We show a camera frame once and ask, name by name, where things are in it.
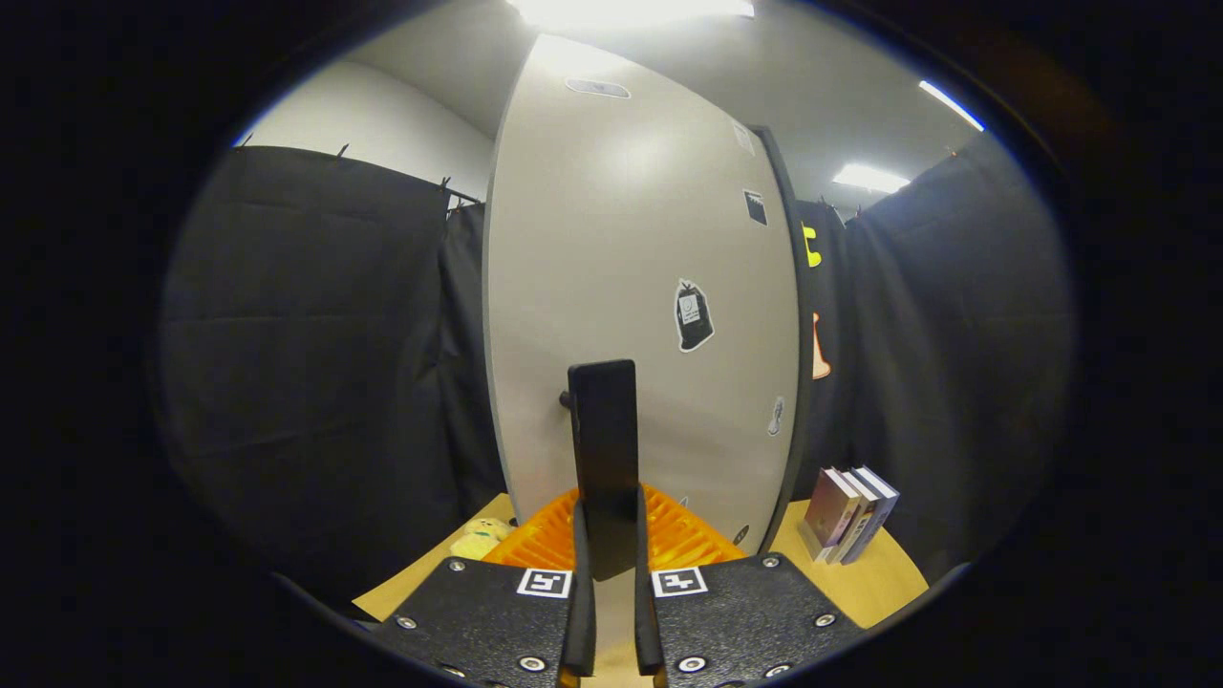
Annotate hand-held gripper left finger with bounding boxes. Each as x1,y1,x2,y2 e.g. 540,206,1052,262
368,487,597,688

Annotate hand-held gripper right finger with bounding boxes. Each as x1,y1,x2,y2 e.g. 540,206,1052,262
633,484,866,688

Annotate black door handle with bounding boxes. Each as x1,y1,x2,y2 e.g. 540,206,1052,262
559,359,639,582

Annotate beige cabinet door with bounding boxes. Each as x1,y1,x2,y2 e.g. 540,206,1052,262
483,33,802,555

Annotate yellow plush toy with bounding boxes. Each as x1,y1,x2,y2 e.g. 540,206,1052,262
449,517,514,561

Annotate pink cover book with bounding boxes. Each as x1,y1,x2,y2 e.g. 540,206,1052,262
803,467,861,550

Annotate white spine book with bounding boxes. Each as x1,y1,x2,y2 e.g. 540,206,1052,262
826,470,882,563

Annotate blue grey book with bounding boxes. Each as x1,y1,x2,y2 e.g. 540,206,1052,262
841,465,901,565

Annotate dark grey cabinet body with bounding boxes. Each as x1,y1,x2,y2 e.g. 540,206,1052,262
750,122,816,555

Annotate black backdrop cloth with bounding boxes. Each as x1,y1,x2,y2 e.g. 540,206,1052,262
158,129,1076,613

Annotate small ceiling light panel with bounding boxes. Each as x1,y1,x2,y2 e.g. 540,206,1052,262
831,163,912,195

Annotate large square ceiling light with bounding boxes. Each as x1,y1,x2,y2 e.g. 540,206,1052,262
506,0,756,30

